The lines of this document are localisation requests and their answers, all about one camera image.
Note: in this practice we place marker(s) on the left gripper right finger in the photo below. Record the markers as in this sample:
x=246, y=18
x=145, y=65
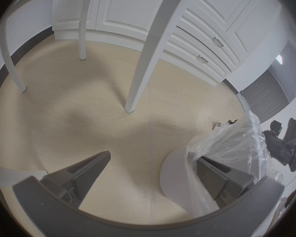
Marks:
x=227, y=181

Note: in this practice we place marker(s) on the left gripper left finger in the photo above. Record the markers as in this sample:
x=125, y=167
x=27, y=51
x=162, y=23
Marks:
x=88, y=176

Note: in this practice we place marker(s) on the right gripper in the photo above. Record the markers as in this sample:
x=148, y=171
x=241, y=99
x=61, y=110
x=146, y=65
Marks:
x=278, y=148

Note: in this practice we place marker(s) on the clear plastic bag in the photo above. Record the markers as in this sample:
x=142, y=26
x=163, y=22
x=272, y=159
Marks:
x=227, y=144

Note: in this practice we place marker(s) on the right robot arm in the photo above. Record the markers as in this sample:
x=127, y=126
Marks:
x=293, y=129

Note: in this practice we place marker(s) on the white trash bin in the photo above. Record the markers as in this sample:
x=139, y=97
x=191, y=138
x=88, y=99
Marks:
x=172, y=176

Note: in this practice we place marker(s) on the grey curtain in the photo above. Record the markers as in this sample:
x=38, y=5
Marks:
x=264, y=97

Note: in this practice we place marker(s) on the ceiling light panel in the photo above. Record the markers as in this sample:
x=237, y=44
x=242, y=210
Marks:
x=279, y=59

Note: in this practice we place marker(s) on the white chair dark grey seat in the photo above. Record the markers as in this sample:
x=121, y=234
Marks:
x=148, y=58

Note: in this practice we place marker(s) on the white wardrobe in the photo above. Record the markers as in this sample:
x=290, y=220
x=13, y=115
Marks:
x=118, y=9

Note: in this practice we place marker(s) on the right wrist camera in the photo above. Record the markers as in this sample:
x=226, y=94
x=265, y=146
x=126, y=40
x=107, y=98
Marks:
x=276, y=127

